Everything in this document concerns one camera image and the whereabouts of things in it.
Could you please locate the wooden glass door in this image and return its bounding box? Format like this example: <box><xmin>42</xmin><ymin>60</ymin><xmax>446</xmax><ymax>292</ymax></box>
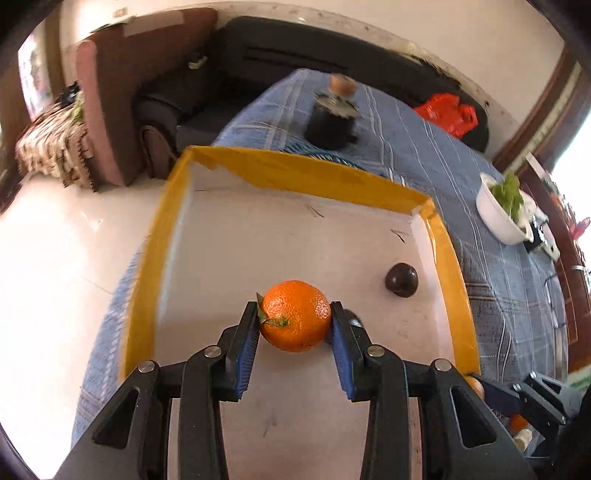
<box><xmin>0</xmin><ymin>28</ymin><xmax>63</xmax><ymax>153</ymax></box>

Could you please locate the orange with green leaf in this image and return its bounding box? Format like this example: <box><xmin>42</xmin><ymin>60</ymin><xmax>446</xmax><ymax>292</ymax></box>
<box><xmin>257</xmin><ymin>280</ymin><xmax>332</xmax><ymax>354</ymax></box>

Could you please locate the wooden cabinet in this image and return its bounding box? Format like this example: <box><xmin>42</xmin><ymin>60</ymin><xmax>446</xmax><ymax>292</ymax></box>
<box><xmin>519</xmin><ymin>154</ymin><xmax>591</xmax><ymax>352</ymax></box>

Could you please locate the brown patterned blanket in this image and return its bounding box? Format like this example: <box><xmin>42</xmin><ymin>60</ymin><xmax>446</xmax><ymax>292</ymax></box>
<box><xmin>14</xmin><ymin>92</ymin><xmax>100</xmax><ymax>193</ymax></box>

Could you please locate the blue plaid tablecloth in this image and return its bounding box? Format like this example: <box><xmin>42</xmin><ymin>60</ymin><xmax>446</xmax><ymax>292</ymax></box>
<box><xmin>69</xmin><ymin>68</ymin><xmax>580</xmax><ymax>467</ymax></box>

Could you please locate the black jar with cork knob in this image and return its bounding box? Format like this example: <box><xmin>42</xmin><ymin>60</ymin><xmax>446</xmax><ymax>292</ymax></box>
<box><xmin>304</xmin><ymin>74</ymin><xmax>361</xmax><ymax>151</ymax></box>

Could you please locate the red plastic bag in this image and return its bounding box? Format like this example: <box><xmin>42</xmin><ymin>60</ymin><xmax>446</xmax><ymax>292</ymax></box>
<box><xmin>413</xmin><ymin>93</ymin><xmax>478</xmax><ymax>139</ymax></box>

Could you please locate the wooden door frame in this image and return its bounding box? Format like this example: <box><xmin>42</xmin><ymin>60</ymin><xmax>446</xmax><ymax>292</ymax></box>
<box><xmin>492</xmin><ymin>41</ymin><xmax>587</xmax><ymax>171</ymax></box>

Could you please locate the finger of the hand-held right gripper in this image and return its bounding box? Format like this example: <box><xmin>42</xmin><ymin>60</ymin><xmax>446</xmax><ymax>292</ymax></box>
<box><xmin>472</xmin><ymin>371</ymin><xmax>583</xmax><ymax>428</ymax></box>

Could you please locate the brown armchair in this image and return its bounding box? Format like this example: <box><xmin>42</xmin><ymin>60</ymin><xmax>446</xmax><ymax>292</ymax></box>
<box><xmin>74</xmin><ymin>7</ymin><xmax>219</xmax><ymax>188</ymax></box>

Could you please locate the green lettuce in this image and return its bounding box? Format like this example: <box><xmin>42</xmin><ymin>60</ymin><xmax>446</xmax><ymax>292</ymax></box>
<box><xmin>490</xmin><ymin>172</ymin><xmax>527</xmax><ymax>222</ymax></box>

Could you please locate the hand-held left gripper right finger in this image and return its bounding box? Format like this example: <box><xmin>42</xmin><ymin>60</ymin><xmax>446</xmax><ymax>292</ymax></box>
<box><xmin>329</xmin><ymin>301</ymin><xmax>539</xmax><ymax>480</ymax></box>

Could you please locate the white bowl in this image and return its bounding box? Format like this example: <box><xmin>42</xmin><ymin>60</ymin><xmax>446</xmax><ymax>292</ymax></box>
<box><xmin>475</xmin><ymin>172</ymin><xmax>539</xmax><ymax>245</ymax></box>

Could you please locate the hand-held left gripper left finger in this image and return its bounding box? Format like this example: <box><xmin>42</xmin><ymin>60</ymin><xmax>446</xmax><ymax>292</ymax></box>
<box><xmin>53</xmin><ymin>301</ymin><xmax>260</xmax><ymax>480</ymax></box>

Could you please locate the small black bag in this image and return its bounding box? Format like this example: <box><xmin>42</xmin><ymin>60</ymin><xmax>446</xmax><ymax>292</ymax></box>
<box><xmin>55</xmin><ymin>80</ymin><xmax>84</xmax><ymax>104</ymax></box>

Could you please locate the black sofa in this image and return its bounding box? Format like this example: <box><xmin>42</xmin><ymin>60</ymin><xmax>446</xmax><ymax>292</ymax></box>
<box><xmin>134</xmin><ymin>16</ymin><xmax>490</xmax><ymax>178</ymax></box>

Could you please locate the white cloth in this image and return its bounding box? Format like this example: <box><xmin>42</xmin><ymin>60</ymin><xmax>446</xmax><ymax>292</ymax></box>
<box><xmin>522</xmin><ymin>191</ymin><xmax>561</xmax><ymax>264</ymax></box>

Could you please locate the black jar with metal clip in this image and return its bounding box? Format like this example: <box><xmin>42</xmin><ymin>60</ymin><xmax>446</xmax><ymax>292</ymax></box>
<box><xmin>526</xmin><ymin>215</ymin><xmax>548</xmax><ymax>252</ymax></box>

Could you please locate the yellow-edged cardboard tray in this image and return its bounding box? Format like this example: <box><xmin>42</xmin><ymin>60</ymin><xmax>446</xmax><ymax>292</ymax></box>
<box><xmin>117</xmin><ymin>145</ymin><xmax>482</xmax><ymax>480</ymax></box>

